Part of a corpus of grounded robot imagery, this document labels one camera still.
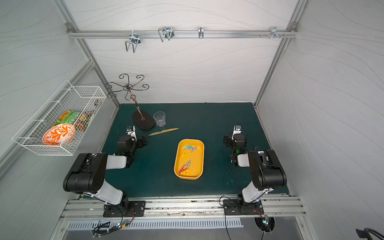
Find yellow plastic storage box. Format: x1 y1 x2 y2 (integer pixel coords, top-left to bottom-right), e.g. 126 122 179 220
174 139 205 181

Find red clothespin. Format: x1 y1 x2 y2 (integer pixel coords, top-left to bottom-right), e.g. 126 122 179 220
179 165 189 175

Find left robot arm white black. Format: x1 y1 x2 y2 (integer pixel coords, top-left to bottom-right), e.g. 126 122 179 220
63 135 148 213

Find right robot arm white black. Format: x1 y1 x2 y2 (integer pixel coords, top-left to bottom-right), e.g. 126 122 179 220
223 133 288 205

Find dark metal cup stand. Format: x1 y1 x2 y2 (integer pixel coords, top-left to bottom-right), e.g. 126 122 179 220
105 74 155 130

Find clear drinking glass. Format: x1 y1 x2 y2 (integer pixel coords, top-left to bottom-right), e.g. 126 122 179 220
153 111 166 128

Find green snack packet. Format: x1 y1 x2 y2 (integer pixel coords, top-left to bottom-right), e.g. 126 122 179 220
53 110 94 132

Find orange patterned bowl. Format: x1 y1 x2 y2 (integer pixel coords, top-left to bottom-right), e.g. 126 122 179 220
42 124 75 146

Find metal double hook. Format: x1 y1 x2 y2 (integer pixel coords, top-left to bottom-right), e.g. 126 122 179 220
125 31 141 53
158 27 175 42

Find small metal hook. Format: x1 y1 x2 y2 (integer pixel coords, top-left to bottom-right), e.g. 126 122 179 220
198 27 204 39

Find metal hook right end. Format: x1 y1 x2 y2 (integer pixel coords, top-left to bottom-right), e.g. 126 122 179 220
260 27 287 39

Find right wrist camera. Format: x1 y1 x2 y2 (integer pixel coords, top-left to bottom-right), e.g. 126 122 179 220
232 125 242 139

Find right base black cable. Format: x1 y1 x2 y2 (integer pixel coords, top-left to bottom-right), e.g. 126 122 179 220
218 195 241 240

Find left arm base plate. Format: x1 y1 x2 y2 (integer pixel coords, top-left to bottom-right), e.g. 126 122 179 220
103 201 147 218

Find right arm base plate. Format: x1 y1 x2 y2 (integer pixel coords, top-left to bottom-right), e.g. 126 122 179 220
222 199 264 216

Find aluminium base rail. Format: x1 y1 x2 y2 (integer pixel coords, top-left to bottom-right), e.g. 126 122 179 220
60 194 307 221

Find white wire basket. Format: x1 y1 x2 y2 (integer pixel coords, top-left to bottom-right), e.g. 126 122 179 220
12 80 107 156

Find round floor cable port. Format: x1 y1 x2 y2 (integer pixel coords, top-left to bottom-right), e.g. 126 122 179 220
255 216 276 233

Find white slotted cable duct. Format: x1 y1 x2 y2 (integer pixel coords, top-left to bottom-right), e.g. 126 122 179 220
67 218 244 231

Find left base cable bundle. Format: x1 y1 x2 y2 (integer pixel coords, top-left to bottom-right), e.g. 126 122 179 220
90 206 136 238

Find metal crossbar rail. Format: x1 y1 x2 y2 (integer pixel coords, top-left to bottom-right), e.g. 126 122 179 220
67 27 299 40

